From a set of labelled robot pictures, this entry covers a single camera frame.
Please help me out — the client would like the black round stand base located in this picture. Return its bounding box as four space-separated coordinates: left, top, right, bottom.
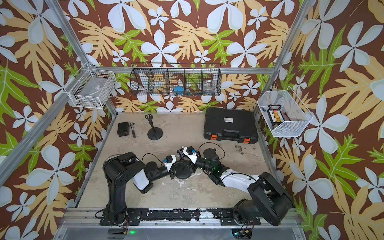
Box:
147 127 163 141

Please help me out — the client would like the black microphone stand pole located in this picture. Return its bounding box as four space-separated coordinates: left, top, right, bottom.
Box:
145 114 156 133

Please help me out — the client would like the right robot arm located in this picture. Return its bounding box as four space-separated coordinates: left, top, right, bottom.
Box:
183 147 294 227

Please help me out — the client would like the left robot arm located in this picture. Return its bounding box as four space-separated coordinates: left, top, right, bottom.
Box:
100 152 177 226

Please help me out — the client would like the black plastic tool case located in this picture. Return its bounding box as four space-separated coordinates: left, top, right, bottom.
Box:
203 108 259 145

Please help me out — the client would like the small ratchet screwdriver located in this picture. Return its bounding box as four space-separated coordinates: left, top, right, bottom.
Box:
130 123 136 139

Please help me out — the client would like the small black box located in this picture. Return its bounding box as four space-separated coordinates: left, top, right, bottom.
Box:
117 122 130 137

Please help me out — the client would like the blue object in basket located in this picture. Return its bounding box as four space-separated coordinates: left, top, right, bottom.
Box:
174 86 185 95

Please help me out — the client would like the screw bit box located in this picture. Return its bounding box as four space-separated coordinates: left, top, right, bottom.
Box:
267 105 291 126

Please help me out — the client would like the white mesh basket right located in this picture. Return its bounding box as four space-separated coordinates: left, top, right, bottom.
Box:
258 88 314 138

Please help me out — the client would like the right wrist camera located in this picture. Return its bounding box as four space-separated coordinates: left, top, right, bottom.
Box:
182 146 199 165

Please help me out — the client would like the black wire basket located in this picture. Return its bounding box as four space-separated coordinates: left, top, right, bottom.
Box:
129 63 223 96

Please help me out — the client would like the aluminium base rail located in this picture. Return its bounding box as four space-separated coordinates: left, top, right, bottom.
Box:
54 208 306 240

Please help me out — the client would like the white wire basket left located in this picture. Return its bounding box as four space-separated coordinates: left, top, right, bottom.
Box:
66 64 117 109

